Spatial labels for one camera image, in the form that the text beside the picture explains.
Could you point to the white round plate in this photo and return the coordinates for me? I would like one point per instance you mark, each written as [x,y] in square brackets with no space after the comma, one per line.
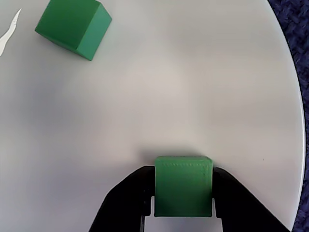
[169,84]

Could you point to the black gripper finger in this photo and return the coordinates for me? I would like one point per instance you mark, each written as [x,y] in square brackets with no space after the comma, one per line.
[125,207]
[241,212]

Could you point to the green cube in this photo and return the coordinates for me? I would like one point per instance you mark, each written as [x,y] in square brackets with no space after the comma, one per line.
[67,24]
[183,186]

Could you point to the blue woven tablecloth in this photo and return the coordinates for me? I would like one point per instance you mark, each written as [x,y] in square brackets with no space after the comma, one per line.
[303,36]

